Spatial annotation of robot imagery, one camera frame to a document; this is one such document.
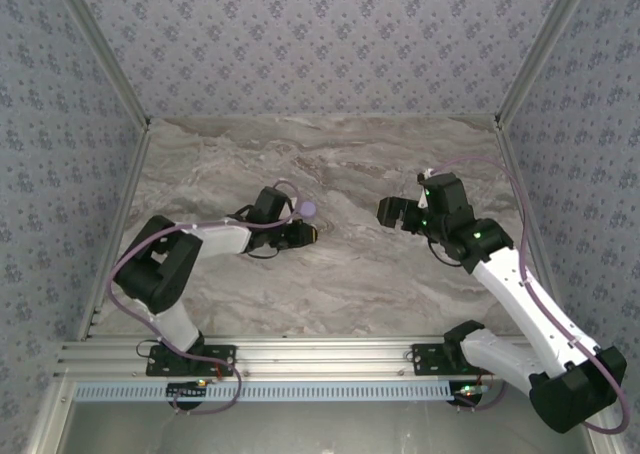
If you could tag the pastel earbud charging case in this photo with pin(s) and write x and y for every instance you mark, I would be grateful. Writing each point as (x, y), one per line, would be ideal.
(308, 209)

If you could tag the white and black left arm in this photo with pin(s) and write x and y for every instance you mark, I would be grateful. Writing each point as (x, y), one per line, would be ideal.
(160, 264)

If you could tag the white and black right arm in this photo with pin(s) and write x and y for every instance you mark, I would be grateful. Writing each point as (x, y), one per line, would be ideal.
(525, 314)

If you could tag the small controller board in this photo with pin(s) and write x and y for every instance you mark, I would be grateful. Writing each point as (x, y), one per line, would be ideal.
(467, 396)
(187, 389)

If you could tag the aluminium side rail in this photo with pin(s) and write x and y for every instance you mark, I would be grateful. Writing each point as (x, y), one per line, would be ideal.
(119, 224)
(509, 149)

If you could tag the long aluminium base rail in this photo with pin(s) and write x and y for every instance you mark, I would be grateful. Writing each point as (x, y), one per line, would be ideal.
(325, 356)

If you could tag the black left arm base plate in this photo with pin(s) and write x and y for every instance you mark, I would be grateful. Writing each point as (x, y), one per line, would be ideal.
(220, 354)

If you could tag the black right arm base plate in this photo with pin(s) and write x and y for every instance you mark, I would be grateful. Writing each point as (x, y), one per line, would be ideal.
(425, 359)

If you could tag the aluminium corner post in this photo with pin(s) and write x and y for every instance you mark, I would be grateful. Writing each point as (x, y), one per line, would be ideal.
(540, 49)
(105, 49)

